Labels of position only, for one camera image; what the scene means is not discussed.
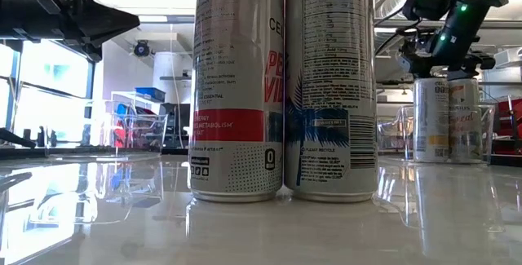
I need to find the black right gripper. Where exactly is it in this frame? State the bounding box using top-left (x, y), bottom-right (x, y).
top-left (397, 35), bottom-right (497, 82)

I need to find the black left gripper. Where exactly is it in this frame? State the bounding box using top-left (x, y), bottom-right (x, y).
top-left (0, 0), bottom-right (141, 63)

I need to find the silver can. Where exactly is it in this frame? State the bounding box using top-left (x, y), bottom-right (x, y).
top-left (447, 77), bottom-right (483, 164)
top-left (413, 77), bottom-right (450, 163)

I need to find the red peach Celsius can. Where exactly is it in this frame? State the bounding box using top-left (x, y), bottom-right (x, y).
top-left (188, 0), bottom-right (285, 204)

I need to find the black round ceiling device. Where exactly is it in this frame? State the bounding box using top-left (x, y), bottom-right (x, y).
top-left (133, 39), bottom-right (152, 58)

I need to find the white shelf rack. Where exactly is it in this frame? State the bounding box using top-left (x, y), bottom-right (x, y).
top-left (109, 91), bottom-right (168, 148)

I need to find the blue storage bin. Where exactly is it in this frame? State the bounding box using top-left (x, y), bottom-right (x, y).
top-left (135, 86), bottom-right (166, 103)

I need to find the large window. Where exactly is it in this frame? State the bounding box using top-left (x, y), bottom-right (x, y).
top-left (0, 38), bottom-right (95, 148)

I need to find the red cabinet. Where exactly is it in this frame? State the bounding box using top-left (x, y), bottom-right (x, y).
top-left (491, 96), bottom-right (522, 156)

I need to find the dark background equipment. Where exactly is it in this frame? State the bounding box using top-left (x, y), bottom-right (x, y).
top-left (161, 102), bottom-right (191, 148)

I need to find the black slanted strut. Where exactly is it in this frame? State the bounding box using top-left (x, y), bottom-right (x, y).
top-left (0, 128), bottom-right (37, 150)

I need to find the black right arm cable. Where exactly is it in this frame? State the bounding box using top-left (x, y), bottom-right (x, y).
top-left (373, 6), bottom-right (423, 56)

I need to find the overhead horizontal frame bar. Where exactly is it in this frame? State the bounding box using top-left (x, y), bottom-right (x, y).
top-left (138, 14), bottom-right (522, 29)

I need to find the black aluminium table frame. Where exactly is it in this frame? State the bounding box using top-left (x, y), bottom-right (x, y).
top-left (0, 145), bottom-right (522, 167)

